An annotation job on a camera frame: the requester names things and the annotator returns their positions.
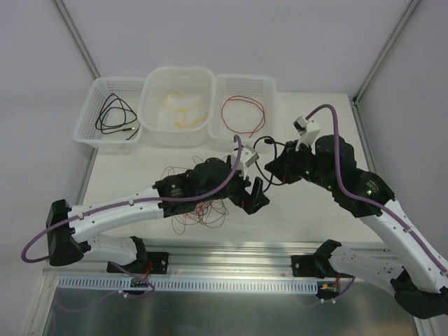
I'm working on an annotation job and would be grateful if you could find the thick black usb cable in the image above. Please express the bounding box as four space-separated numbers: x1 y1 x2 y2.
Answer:
252 136 288 193

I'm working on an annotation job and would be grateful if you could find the red thin wire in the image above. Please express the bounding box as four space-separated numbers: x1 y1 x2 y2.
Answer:
160 155 230 237

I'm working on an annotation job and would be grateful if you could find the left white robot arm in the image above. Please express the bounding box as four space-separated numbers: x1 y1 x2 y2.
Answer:
45 157 270 272

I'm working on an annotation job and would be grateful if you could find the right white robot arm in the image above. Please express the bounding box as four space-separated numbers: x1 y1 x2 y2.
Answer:
265 135 447 319

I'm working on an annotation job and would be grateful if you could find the right white perforated basket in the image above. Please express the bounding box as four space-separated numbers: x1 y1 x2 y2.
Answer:
208 74 277 150

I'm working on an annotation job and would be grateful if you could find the white perforated basket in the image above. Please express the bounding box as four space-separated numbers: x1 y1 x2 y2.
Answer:
73 76 144 151
208 74 277 150

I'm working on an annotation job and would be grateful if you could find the middle white plastic tub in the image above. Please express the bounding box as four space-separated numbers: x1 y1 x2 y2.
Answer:
137 66 215 147

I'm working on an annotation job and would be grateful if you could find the left white perforated basket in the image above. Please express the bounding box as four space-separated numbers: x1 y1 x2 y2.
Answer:
73 76 144 151

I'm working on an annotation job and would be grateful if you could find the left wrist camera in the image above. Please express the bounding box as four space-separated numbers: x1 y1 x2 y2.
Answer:
237 146 259 179

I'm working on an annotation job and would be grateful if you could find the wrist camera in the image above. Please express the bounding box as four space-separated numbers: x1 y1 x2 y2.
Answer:
237 146 259 179
293 116 321 151

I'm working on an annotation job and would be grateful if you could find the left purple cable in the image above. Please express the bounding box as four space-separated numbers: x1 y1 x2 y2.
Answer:
20 135 244 263

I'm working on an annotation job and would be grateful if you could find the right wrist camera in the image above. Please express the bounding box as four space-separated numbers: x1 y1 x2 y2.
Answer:
293 116 321 151

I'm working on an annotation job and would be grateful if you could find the red wire in basket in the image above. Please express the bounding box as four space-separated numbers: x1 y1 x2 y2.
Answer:
220 95 266 139

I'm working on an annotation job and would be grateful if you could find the yellow wire in tub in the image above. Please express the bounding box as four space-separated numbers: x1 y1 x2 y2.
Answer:
161 91 207 129

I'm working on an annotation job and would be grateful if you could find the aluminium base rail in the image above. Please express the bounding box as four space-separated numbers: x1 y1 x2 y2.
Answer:
45 237 379 281

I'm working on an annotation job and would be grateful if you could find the black cable in basket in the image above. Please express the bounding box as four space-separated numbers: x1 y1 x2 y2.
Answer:
94 92 140 141

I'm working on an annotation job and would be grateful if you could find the white slotted cable duct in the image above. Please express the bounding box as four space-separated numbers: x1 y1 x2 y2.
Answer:
57 276 318 295

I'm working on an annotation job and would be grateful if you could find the right aluminium frame post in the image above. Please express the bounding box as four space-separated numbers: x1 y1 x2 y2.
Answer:
351 0 421 106

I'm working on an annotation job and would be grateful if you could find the aluminium frame post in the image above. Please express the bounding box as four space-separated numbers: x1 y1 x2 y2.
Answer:
351 0 421 106
51 0 101 79

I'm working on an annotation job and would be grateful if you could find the left aluminium frame post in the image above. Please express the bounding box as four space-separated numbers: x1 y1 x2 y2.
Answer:
51 0 101 79

